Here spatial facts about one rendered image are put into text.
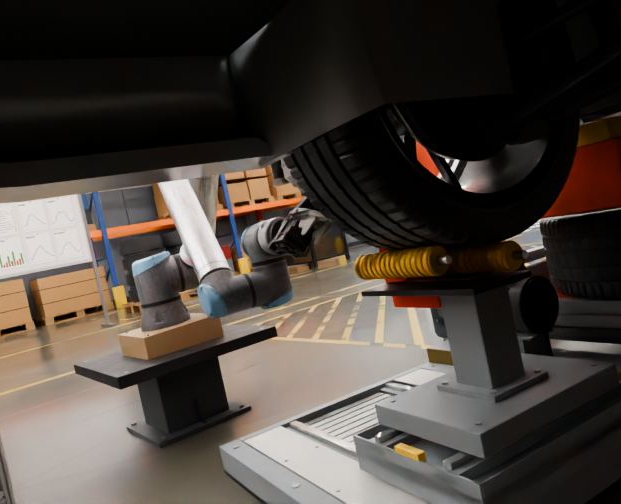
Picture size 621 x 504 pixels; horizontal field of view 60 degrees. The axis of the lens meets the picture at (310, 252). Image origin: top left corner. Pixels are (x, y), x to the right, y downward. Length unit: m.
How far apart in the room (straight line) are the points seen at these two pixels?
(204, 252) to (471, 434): 0.78
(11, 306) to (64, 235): 3.47
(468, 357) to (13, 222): 6.52
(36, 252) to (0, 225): 0.49
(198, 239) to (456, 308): 0.68
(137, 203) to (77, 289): 2.70
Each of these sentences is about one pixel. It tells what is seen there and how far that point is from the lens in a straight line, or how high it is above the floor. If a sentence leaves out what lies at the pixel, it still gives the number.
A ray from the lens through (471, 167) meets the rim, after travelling 1.35.
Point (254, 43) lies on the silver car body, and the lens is 0.84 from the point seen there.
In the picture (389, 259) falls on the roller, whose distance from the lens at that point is 1.12.
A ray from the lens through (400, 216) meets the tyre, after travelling 0.94.
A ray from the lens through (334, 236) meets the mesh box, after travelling 9.88.
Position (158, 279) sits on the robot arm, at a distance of 2.10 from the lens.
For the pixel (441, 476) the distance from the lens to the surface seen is 1.03.
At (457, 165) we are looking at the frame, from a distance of 1.39.
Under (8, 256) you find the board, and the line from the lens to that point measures 7.21.
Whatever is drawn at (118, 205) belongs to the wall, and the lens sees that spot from 12.39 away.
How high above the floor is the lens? 0.61
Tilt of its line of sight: 2 degrees down
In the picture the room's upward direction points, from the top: 12 degrees counter-clockwise
